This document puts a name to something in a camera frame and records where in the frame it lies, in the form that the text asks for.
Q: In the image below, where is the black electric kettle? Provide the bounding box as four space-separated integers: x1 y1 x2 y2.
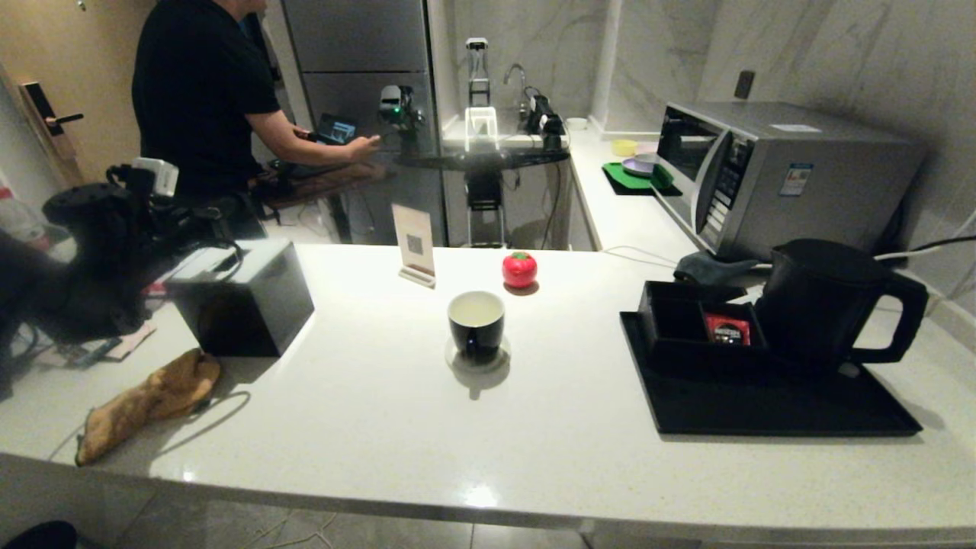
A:
753 238 931 376

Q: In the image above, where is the teal card packet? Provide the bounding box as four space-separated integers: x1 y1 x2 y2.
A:
72 339 124 369

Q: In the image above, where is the person's right hand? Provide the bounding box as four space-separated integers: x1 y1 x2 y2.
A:
343 134 383 162

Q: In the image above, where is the black glossy tissue box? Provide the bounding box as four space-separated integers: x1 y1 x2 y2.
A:
165 238 316 359

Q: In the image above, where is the pink paper envelope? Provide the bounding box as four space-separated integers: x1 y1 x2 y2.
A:
103 320 159 363

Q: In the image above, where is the person in black shirt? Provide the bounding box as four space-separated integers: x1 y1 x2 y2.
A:
131 0 382 239

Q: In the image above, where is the brown wooden desk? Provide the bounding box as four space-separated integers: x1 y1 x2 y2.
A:
252 159 391 213

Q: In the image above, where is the open laptop blue screen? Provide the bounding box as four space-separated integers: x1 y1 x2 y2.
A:
309 114 359 147

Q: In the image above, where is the clear plastic bottle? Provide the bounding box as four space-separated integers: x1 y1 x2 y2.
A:
0 187 51 252

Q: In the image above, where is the black electronic door lock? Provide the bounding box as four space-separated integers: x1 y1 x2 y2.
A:
21 80 86 157

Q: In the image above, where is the orange terry cloth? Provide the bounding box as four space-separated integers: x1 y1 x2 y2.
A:
75 348 224 467

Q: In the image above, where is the QR code sign card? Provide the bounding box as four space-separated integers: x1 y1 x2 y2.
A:
391 203 438 290

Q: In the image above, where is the stainless steel refrigerator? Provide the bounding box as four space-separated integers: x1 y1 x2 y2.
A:
263 0 449 246

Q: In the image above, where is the black robot torso column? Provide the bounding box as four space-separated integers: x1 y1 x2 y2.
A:
465 169 509 249

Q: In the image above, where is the black mug white inside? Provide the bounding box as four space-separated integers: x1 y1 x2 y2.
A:
447 291 507 364

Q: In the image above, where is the black round platform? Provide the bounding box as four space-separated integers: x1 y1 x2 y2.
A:
395 146 573 172

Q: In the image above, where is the red tomato shaped timer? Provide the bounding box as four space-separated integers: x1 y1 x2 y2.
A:
502 251 540 291

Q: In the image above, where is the black rounded object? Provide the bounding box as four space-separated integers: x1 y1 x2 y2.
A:
0 519 80 549

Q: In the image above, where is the chrome kitchen faucet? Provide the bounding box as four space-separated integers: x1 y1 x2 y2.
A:
502 63 532 121

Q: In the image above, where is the green mat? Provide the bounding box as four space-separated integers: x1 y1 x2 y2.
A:
605 160 679 192

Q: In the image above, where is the purple bowl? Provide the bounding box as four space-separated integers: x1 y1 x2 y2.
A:
622 153 666 178

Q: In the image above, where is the black compartment organizer box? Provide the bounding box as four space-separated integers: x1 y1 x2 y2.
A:
639 281 769 373

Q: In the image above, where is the dark grey cloth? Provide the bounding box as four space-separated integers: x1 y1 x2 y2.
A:
674 251 765 286

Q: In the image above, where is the red coffee sachet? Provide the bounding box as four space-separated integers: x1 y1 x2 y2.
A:
703 313 752 348

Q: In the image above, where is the black serving tray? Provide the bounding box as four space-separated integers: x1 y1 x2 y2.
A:
621 309 925 440

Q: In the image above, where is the silver microwave oven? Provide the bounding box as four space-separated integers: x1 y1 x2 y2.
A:
657 101 928 265

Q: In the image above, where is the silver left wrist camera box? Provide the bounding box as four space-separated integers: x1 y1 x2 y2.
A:
131 157 181 198

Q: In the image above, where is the glowing white frame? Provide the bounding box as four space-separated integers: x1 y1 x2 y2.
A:
464 106 502 153

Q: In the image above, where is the white power cable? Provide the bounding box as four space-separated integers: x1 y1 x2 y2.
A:
874 213 976 264

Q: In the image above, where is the black power cable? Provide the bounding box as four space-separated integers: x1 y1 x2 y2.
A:
911 234 976 254

